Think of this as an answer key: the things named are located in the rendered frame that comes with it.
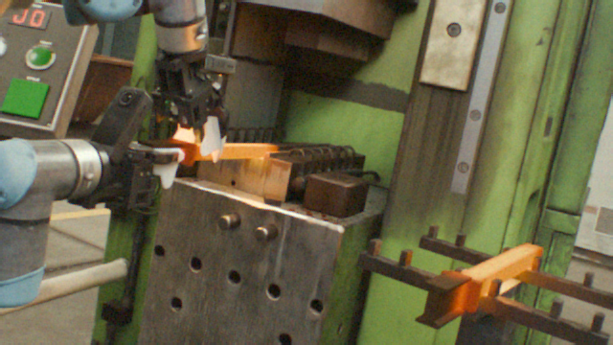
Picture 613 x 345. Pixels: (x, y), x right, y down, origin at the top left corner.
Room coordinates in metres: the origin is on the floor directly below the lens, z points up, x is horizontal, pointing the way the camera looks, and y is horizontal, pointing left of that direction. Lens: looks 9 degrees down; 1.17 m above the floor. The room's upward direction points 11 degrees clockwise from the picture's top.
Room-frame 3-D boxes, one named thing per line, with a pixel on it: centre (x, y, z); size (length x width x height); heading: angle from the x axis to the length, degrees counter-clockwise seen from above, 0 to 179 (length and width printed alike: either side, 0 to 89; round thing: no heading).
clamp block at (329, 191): (1.29, -0.07, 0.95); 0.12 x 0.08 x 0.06; 157
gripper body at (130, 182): (0.92, 0.26, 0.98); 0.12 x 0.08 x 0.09; 157
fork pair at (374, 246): (0.97, -0.18, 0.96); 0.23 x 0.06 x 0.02; 149
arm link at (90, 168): (0.84, 0.29, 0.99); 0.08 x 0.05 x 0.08; 67
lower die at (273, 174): (1.50, 0.04, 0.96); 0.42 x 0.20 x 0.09; 157
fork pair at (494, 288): (0.91, -0.28, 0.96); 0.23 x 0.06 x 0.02; 149
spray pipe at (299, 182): (1.42, -0.05, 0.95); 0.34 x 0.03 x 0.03; 157
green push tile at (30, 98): (1.32, 0.57, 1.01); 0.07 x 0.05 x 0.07; 92
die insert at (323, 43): (1.53, 0.00, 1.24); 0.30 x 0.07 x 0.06; 157
